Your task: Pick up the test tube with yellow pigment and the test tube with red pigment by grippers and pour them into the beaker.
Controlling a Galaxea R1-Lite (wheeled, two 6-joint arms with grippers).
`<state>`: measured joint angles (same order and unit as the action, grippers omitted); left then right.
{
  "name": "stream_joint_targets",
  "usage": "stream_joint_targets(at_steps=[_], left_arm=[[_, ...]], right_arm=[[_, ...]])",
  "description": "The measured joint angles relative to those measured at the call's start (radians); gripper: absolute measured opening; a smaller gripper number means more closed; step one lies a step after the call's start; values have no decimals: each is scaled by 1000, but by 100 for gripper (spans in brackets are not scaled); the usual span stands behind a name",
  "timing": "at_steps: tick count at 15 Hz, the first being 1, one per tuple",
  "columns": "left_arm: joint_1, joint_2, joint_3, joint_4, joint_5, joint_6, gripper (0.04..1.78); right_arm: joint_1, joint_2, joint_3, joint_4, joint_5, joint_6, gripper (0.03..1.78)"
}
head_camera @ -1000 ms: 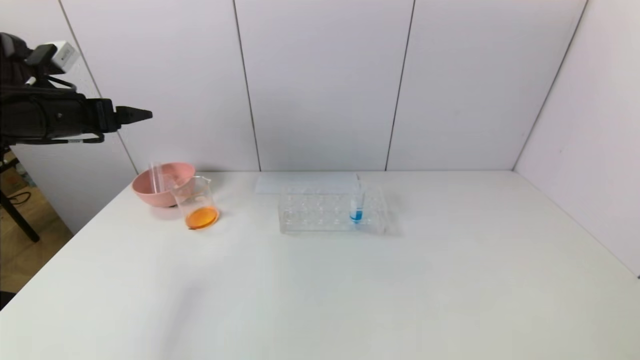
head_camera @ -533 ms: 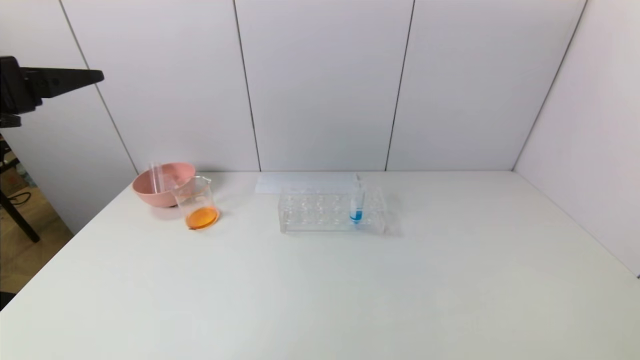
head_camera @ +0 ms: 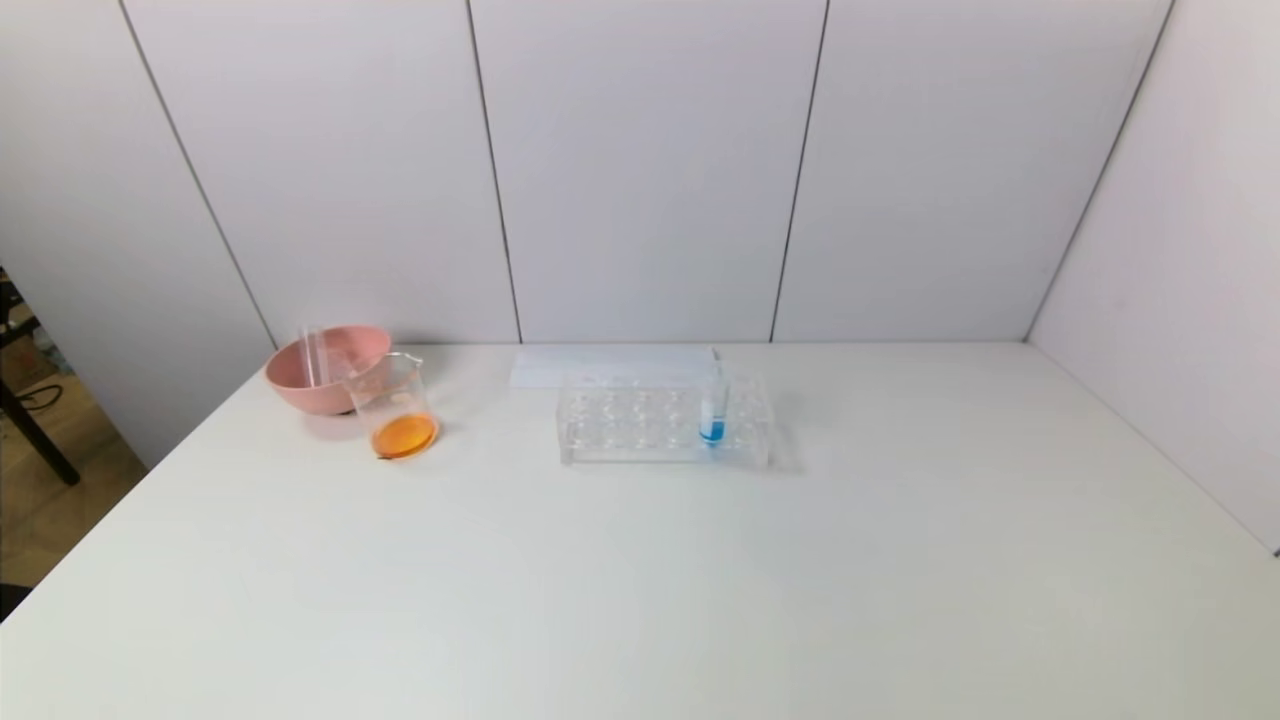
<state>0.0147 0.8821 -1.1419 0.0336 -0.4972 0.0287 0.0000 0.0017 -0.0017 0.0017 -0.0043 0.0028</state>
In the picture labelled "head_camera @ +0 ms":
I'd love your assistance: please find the test tube with yellow pigment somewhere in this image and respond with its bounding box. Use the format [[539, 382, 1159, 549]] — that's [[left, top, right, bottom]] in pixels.
[[300, 325, 332, 390]]

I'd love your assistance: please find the clear acrylic test tube rack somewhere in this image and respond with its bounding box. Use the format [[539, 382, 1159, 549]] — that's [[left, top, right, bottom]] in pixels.
[[557, 366, 777, 470]]

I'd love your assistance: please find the test tube with blue pigment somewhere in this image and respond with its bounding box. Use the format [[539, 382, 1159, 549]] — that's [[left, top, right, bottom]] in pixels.
[[699, 366, 729, 450]]

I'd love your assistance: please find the clear glass beaker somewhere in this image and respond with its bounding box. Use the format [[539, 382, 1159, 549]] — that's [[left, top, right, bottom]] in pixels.
[[343, 352, 441, 461]]

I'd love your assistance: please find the flat white slab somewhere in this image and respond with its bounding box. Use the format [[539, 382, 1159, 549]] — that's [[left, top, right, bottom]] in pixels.
[[511, 346, 721, 390]]

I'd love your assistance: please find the pink plastic bowl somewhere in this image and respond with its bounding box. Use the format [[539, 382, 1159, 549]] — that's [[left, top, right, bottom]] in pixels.
[[264, 324, 393, 416]]

